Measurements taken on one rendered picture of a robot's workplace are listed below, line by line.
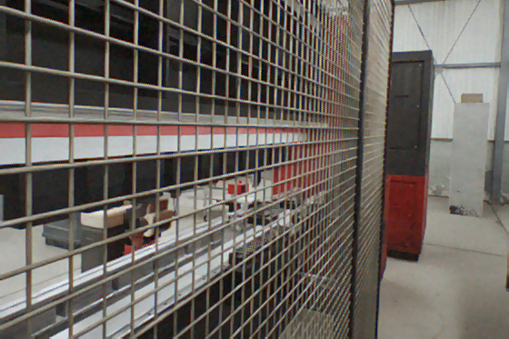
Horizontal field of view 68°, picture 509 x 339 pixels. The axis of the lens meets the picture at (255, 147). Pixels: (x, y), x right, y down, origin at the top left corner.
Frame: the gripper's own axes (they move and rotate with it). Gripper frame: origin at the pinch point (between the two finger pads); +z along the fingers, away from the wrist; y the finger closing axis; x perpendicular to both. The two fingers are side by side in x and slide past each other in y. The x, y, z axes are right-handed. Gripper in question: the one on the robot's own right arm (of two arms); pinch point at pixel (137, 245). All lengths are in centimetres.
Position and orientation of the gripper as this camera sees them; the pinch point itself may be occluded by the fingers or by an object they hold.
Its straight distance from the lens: 212.2
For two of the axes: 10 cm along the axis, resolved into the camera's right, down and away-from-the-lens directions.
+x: 6.0, -0.2, 8.0
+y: 7.8, -2.0, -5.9
